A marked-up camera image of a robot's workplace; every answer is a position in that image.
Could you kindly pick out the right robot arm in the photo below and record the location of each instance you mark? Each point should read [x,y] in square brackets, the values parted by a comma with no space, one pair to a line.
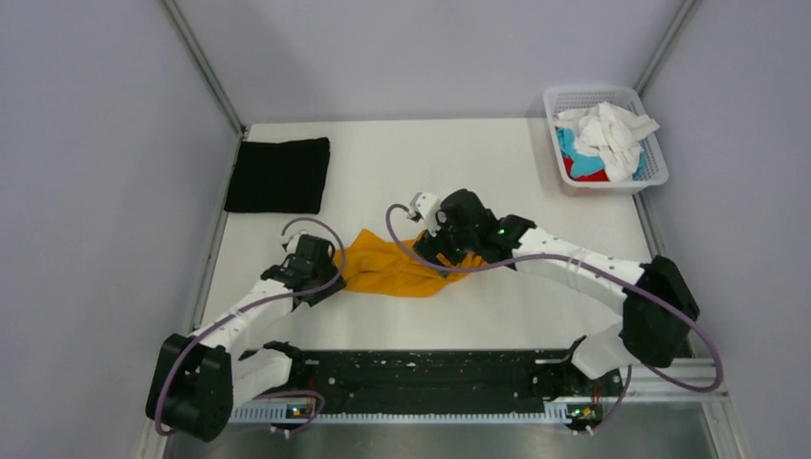
[652,298]

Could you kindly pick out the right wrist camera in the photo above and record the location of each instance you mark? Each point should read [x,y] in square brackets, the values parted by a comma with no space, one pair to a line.
[424,207]

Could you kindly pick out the red t-shirt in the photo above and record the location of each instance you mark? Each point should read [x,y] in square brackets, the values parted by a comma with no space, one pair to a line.
[596,176]

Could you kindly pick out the folded black t-shirt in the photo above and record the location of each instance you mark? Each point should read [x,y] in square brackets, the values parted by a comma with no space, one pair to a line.
[279,177]

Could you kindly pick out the white t-shirt in basket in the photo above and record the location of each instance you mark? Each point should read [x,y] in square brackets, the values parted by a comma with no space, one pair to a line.
[614,134]

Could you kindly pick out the white plastic basket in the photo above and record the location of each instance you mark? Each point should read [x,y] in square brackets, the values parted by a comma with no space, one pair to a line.
[562,98]

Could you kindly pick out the light blue t-shirt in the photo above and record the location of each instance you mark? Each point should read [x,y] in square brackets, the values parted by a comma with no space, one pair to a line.
[583,164]

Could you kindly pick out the orange t-shirt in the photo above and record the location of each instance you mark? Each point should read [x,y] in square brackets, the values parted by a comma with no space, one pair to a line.
[379,267]

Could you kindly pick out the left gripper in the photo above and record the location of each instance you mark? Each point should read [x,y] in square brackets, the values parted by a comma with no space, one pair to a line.
[331,270]

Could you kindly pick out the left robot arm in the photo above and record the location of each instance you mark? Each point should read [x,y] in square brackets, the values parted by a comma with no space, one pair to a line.
[200,378]

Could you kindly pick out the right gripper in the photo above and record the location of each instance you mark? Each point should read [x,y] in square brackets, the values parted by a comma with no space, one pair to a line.
[429,246]

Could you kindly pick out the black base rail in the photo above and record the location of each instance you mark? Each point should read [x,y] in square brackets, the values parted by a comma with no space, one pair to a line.
[454,384]

